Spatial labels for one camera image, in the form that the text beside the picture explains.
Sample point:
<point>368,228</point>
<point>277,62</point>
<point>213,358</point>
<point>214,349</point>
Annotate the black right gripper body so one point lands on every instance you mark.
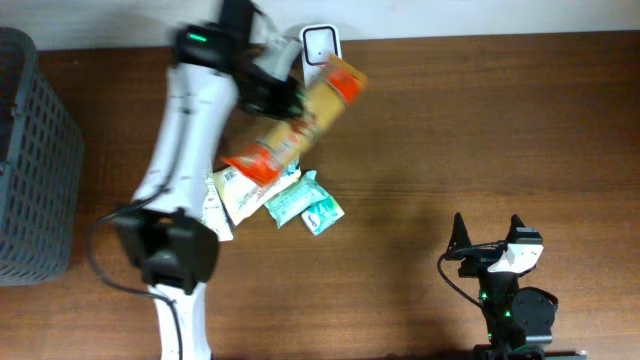
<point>478,262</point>

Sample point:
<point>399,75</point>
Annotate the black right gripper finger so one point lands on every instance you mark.
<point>459,244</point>
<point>515,232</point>

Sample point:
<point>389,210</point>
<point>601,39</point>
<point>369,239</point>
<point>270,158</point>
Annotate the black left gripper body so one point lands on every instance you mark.
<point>256,86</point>

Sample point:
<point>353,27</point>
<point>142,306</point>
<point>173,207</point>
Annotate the orange spaghetti package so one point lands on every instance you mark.
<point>327,97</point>

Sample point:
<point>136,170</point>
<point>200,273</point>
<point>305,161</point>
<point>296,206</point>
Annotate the cream yellow food pouch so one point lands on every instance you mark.
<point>241,197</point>

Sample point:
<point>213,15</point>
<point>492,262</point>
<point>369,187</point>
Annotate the teal wet wipes pack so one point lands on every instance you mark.
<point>296,198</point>

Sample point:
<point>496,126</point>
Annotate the white tube with cork cap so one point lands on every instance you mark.
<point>214,215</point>

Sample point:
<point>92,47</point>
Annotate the small teal tissue pack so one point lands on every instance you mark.
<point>322,215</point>

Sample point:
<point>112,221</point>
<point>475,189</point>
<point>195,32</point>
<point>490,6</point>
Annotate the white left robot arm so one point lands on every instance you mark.
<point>215,69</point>

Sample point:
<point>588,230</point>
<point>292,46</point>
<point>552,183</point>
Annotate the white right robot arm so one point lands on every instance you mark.
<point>519,319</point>

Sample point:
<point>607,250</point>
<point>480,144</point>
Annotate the white barcode scanner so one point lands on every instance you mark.
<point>319,42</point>

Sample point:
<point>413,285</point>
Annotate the grey plastic mesh basket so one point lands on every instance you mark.
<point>42,152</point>

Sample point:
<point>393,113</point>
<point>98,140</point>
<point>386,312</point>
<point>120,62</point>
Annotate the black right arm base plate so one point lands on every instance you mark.
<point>486,352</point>

